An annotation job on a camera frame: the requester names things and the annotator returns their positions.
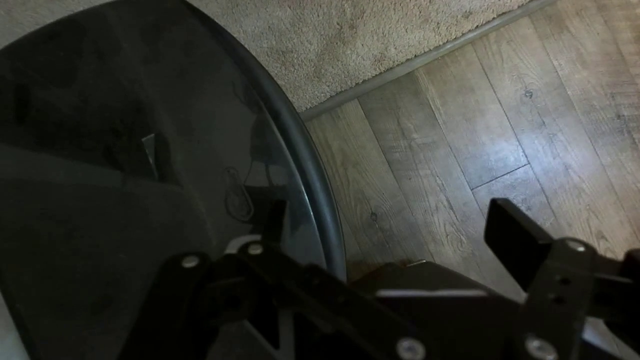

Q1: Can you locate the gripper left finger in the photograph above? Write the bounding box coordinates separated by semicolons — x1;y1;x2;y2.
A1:
117;186;427;360

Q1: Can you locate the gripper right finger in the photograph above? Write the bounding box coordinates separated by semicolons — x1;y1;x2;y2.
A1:
483;197;640;360

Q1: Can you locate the black bin lid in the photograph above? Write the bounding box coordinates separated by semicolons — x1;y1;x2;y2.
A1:
0;0;328;360

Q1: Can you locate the black bin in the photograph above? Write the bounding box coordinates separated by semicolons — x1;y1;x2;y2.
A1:
0;0;348;360

